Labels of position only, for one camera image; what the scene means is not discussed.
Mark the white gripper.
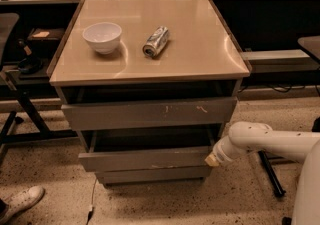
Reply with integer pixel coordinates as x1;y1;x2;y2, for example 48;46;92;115
205;136;244;167

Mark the grey drawer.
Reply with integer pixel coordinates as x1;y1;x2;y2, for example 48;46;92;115
79;126;212;172
95;166;211;184
62;97;237;131

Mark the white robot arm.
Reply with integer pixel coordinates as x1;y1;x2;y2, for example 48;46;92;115
205;122;320;225

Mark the grey drawer cabinet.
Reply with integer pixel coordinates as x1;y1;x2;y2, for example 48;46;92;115
50;0;250;185

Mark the grey bottom drawer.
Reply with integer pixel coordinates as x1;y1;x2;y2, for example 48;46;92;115
95;166;211;184

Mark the grey top drawer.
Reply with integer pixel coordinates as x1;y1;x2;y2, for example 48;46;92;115
62;97;237;131

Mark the black floor stand bar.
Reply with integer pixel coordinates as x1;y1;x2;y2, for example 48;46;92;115
258;151;286;198

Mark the silver soda can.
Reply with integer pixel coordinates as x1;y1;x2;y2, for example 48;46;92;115
142;26;169;58

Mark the dark table right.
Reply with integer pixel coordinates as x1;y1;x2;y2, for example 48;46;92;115
298;36;320;64

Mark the white ceramic bowl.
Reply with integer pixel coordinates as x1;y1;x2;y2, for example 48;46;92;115
82;22;122;54

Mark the white sneaker left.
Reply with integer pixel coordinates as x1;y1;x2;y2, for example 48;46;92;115
0;186;45;225

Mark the black round object shelf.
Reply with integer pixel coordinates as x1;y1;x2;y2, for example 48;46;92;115
18;57;43;74

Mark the dark box on shelf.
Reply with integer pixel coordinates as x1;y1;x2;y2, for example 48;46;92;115
27;28;64;41

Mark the white cable on floor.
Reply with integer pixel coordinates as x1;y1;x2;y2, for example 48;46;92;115
85;178;99;225

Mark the black frame stand left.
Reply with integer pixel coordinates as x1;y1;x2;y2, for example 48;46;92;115
0;68;79;163

